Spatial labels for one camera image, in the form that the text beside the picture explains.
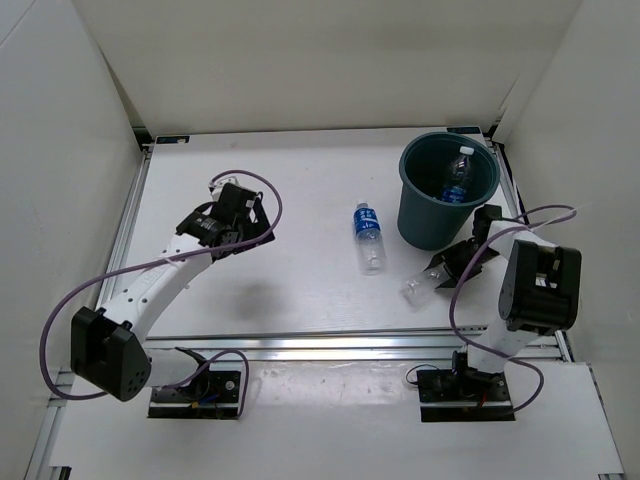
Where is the dark teal plastic bin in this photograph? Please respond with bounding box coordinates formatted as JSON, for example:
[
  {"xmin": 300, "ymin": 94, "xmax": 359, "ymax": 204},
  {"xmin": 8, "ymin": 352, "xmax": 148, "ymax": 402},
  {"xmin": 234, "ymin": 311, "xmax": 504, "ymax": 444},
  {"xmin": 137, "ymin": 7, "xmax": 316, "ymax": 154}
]
[{"xmin": 397, "ymin": 132, "xmax": 500, "ymax": 251}]

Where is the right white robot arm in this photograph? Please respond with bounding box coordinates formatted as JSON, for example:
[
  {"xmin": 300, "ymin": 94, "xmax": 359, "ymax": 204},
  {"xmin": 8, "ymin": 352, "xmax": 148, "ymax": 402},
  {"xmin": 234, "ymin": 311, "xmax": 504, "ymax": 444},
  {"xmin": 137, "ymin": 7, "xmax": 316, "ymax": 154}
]
[{"xmin": 426, "ymin": 204, "xmax": 582, "ymax": 400}]

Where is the purple cable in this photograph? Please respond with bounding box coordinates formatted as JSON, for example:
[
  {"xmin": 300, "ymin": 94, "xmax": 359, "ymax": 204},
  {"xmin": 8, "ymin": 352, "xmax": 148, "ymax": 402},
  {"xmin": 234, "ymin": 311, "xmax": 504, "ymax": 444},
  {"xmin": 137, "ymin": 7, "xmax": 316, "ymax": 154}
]
[
  {"xmin": 39, "ymin": 170, "xmax": 285, "ymax": 420},
  {"xmin": 449, "ymin": 202, "xmax": 594, "ymax": 414}
]

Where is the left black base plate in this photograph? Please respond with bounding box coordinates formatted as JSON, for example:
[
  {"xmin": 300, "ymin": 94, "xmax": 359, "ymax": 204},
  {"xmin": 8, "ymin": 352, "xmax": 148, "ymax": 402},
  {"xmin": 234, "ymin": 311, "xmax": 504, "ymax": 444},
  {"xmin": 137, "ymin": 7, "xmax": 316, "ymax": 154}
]
[{"xmin": 147, "ymin": 347, "xmax": 250, "ymax": 420}]

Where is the aluminium table frame rail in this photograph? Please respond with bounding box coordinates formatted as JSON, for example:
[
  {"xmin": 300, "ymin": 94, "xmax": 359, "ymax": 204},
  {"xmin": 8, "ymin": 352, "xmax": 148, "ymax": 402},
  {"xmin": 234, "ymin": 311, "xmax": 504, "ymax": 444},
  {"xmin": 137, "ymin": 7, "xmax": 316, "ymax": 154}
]
[{"xmin": 50, "ymin": 128, "xmax": 623, "ymax": 479}]

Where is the clear bottle blue label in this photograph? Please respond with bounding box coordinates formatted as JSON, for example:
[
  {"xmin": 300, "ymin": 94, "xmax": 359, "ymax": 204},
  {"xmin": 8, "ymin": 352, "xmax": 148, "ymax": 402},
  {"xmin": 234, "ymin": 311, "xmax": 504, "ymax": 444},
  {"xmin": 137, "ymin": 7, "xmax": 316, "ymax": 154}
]
[
  {"xmin": 440, "ymin": 146, "xmax": 475, "ymax": 204},
  {"xmin": 353, "ymin": 201, "xmax": 387, "ymax": 275}
]

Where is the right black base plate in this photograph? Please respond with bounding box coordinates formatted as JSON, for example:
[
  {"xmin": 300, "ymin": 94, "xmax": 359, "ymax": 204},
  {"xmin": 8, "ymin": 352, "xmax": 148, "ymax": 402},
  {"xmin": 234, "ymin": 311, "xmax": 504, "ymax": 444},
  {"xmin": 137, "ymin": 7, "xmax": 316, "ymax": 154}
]
[{"xmin": 405, "ymin": 352, "xmax": 515, "ymax": 423}]

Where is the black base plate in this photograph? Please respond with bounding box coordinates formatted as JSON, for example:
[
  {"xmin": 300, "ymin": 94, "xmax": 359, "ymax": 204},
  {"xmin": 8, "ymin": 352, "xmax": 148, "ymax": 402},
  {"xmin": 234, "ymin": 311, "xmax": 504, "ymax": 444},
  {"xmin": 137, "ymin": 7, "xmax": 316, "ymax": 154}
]
[
  {"xmin": 147, "ymin": 347, "xmax": 250, "ymax": 420},
  {"xmin": 405, "ymin": 352, "xmax": 515, "ymax": 423}
]

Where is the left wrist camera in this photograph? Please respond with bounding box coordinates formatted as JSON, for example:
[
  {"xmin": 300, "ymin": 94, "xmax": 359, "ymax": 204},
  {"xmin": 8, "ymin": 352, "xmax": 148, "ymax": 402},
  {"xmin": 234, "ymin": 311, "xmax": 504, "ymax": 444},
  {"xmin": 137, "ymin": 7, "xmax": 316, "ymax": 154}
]
[{"xmin": 209, "ymin": 177, "xmax": 258, "ymax": 225}]

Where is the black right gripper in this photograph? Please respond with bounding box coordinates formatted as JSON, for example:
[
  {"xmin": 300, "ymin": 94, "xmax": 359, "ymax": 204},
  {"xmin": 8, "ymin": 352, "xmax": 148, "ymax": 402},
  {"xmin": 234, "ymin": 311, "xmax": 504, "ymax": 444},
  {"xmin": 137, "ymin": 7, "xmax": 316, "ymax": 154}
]
[{"xmin": 429, "ymin": 240, "xmax": 500, "ymax": 290}]

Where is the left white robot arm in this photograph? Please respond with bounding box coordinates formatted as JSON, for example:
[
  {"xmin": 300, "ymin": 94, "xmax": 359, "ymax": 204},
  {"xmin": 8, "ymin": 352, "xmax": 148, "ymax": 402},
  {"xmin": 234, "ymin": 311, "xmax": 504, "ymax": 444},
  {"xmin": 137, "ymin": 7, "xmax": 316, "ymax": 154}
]
[{"xmin": 71, "ymin": 185, "xmax": 275, "ymax": 402}]

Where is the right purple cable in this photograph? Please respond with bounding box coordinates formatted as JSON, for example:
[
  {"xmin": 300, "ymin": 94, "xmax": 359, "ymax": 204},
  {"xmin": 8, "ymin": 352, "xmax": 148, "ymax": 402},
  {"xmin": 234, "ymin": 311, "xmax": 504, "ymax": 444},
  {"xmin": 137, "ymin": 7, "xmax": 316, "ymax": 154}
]
[{"xmin": 449, "ymin": 202, "xmax": 594, "ymax": 414}]

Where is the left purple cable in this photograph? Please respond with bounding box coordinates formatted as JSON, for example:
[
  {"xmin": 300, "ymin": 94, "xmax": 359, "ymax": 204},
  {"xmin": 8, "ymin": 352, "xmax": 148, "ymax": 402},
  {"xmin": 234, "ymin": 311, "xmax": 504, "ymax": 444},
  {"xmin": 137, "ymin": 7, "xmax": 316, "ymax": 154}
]
[{"xmin": 39, "ymin": 170, "xmax": 285, "ymax": 420}]

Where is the clear unlabelled plastic bottle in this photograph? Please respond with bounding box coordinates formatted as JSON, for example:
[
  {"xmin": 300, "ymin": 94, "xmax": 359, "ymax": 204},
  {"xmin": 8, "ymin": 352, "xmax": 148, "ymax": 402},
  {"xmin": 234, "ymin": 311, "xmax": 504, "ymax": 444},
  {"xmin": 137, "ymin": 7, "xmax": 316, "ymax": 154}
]
[{"xmin": 400, "ymin": 265, "xmax": 450, "ymax": 309}]

